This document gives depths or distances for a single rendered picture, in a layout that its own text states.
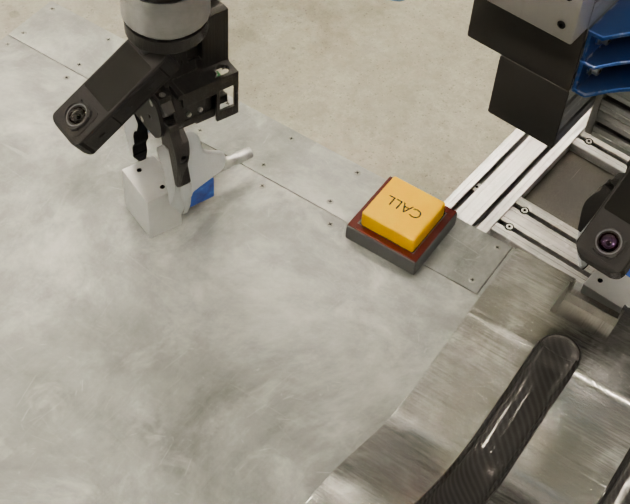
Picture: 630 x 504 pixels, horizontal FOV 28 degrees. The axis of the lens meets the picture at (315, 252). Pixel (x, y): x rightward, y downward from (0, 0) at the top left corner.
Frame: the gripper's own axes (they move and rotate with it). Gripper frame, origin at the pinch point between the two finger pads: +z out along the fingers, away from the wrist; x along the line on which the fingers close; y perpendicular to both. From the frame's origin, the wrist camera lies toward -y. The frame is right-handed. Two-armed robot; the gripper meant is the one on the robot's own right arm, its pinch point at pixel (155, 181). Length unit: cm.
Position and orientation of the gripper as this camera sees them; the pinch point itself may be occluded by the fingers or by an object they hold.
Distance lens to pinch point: 121.5
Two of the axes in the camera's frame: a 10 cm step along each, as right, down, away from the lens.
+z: -0.5, 6.2, 7.8
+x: -5.6, -6.7, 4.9
